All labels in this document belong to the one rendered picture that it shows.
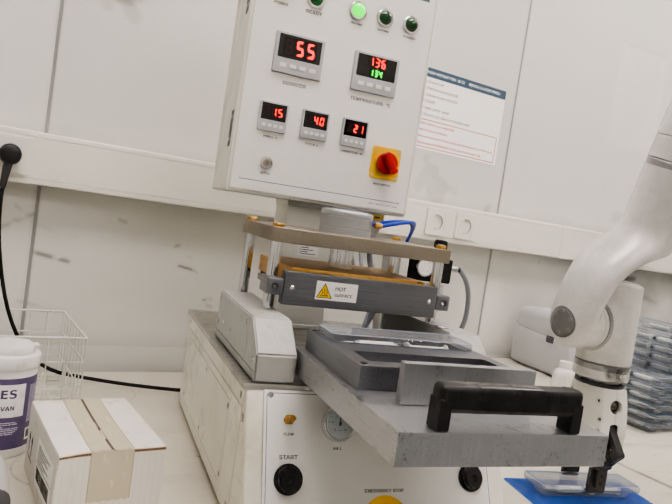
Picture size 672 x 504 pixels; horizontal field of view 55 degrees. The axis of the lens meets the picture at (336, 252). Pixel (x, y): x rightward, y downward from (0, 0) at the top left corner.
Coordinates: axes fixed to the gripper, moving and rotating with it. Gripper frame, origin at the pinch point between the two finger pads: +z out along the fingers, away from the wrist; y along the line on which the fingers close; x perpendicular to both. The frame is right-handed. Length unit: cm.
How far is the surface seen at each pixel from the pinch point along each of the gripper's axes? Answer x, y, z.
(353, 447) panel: 45.3, -15.6, -8.3
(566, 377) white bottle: -17.9, 31.9, -8.1
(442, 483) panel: 33.3, -16.2, -4.6
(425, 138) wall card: 6, 73, -59
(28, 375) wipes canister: 85, 6, -8
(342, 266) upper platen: 44, 5, -28
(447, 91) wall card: 2, 74, -72
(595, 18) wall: -49, 88, -107
